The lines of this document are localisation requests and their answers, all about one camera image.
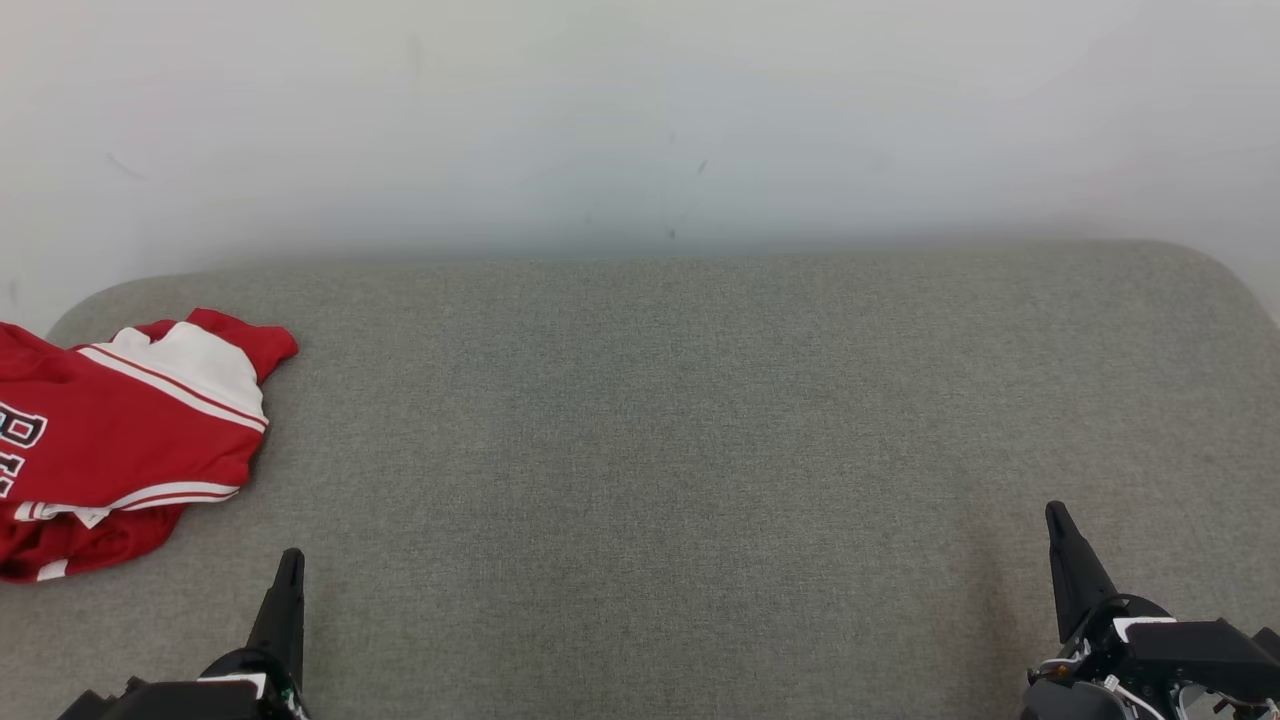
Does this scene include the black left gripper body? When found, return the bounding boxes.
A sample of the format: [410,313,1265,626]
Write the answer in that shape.
[200,648,311,720]

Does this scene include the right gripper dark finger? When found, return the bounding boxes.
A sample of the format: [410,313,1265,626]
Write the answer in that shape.
[1045,500,1119,646]

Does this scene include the red jersey with white sleeves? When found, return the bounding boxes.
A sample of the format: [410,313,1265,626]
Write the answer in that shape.
[0,308,299,528]

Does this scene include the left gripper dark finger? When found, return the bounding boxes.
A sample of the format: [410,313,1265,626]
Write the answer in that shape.
[247,548,306,691]

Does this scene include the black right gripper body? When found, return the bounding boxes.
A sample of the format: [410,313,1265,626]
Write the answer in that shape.
[1020,595,1183,720]

